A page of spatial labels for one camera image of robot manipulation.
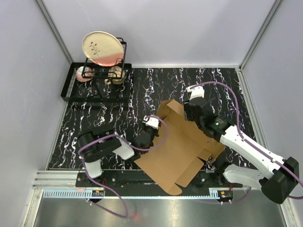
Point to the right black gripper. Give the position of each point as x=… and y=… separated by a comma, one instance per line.
x=187, y=110

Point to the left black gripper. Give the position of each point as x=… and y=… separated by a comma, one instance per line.
x=156, y=133

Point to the brown cardboard box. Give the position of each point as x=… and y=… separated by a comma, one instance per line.
x=181, y=150

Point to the beige ceramic cup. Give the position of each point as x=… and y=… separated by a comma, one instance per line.
x=116, y=76

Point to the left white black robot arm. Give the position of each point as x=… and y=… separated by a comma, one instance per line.
x=98, y=142

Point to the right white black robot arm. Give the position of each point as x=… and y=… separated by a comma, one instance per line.
x=274, y=175

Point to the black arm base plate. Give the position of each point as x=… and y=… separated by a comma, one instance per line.
x=115, y=178

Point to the right small control box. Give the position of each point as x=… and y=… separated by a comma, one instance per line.
x=226, y=195

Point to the black wire dish rack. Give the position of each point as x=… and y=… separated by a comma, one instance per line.
x=95, y=90

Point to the cream pink floral plate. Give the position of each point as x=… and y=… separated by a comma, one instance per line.
x=102, y=48

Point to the small control box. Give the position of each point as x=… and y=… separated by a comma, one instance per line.
x=226, y=195
x=98, y=194

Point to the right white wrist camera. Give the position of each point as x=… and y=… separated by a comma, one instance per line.
x=195, y=91

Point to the left small control box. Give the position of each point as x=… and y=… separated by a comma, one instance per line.
x=98, y=194

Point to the pink white ceramic cup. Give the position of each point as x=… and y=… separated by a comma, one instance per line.
x=84, y=74

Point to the slotted aluminium rail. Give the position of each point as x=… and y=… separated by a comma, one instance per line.
x=86, y=194

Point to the black marble pattern mat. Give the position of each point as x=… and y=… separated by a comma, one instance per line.
x=149, y=87

